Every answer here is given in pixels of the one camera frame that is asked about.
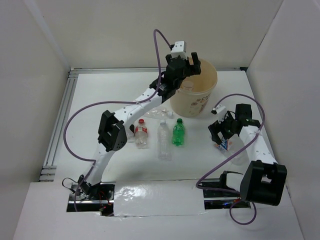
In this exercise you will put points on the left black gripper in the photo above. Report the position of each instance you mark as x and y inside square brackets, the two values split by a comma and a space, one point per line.
[194, 69]

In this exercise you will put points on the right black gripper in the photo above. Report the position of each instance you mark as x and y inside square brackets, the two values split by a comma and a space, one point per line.
[216, 127]

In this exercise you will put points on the blue label clear bottle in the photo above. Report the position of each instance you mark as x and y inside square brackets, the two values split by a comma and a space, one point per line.
[228, 147]

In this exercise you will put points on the green plastic bottle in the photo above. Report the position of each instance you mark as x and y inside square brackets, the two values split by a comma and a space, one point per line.
[178, 133]

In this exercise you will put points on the red cola label bottle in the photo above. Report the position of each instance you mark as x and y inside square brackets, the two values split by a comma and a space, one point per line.
[141, 134]

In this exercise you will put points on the black cap clear bottle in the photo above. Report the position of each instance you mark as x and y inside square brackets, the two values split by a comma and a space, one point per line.
[130, 133]

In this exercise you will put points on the red cap red label bottle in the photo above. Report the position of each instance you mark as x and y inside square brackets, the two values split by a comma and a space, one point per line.
[187, 86]

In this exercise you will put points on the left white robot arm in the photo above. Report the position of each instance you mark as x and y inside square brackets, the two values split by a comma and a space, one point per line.
[112, 134]

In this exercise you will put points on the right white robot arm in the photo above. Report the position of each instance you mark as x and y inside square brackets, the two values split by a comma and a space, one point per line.
[264, 179]

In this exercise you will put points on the beige paper bucket bin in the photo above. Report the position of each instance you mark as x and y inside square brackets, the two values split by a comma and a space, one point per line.
[192, 103]

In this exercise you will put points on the crushed clear bottle blue-white cap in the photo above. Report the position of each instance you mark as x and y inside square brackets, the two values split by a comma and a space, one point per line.
[160, 113]

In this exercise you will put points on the clear bottle white cap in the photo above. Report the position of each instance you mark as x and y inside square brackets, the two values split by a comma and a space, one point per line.
[164, 150]

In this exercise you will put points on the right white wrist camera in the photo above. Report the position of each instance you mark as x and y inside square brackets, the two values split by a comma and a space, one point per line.
[219, 112]

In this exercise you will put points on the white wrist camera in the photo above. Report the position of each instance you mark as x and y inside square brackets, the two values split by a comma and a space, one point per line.
[178, 50]
[219, 112]

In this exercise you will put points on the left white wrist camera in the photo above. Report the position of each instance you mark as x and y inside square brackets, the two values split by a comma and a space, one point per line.
[178, 50]

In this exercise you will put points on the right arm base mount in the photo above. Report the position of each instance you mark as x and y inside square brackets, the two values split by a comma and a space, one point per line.
[217, 195]

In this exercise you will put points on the aluminium frame rail back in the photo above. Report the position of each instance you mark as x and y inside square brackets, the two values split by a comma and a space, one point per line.
[139, 69]

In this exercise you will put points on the aluminium frame rail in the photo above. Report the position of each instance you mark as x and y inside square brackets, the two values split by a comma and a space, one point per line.
[139, 69]
[49, 166]

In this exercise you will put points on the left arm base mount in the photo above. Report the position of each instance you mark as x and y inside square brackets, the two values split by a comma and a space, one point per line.
[101, 202]

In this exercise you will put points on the aluminium frame rail left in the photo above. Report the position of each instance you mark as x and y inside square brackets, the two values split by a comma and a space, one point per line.
[49, 166]

